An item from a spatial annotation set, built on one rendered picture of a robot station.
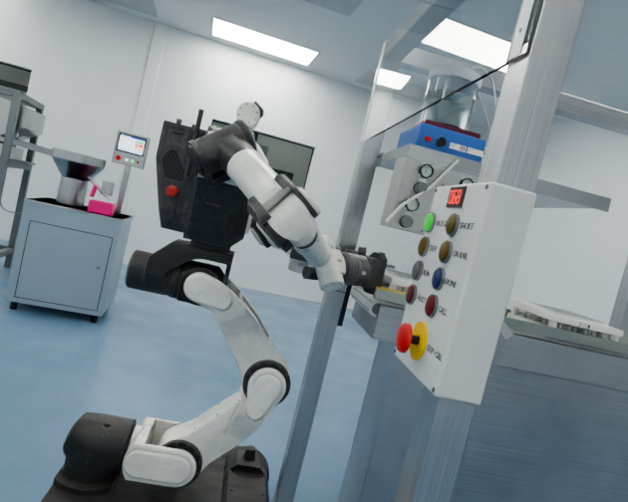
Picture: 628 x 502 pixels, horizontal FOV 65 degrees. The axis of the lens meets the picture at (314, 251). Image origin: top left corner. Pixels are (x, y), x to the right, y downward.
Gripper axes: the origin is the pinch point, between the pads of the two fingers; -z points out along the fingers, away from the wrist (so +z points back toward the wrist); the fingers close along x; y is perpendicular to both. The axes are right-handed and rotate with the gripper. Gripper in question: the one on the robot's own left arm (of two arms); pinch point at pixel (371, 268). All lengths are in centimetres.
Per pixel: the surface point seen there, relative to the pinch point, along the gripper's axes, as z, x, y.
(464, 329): 1, -3, 101
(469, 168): -16.6, -34.5, 21.3
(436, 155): -6.7, -35.5, 22.7
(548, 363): -57, 14, 13
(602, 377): -75, 16, 10
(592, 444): -81, 38, 5
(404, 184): -0.1, -25.9, 23.6
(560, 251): -244, -39, -375
